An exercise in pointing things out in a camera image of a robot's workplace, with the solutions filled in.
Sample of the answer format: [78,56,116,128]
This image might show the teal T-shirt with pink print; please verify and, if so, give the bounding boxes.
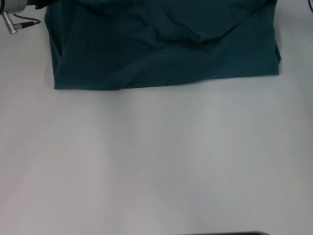
[44,0,282,91]

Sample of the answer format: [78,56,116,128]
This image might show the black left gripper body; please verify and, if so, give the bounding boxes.
[25,0,53,10]

